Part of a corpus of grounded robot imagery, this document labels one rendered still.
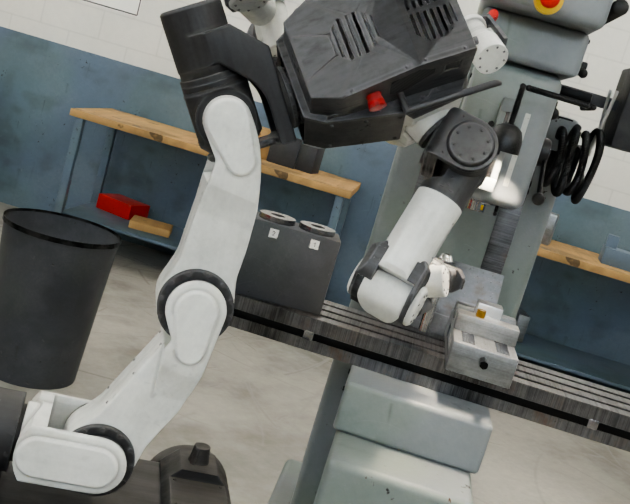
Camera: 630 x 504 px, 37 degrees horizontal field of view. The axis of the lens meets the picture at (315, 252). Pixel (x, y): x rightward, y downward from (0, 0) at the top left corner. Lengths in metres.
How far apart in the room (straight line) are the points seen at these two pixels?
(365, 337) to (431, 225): 0.63
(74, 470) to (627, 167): 5.26
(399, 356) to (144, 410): 0.68
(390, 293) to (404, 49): 0.42
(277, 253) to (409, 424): 0.50
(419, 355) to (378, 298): 0.59
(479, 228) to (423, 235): 1.03
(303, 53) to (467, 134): 0.32
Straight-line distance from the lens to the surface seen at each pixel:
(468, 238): 2.70
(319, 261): 2.26
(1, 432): 1.87
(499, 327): 2.28
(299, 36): 1.68
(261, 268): 2.27
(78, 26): 6.98
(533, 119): 2.22
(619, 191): 6.63
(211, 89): 1.71
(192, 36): 1.71
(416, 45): 1.64
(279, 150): 6.07
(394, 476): 2.05
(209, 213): 1.75
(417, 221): 1.68
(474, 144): 1.68
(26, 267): 3.81
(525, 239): 2.71
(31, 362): 3.93
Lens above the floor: 1.48
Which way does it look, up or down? 10 degrees down
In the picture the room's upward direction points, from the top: 16 degrees clockwise
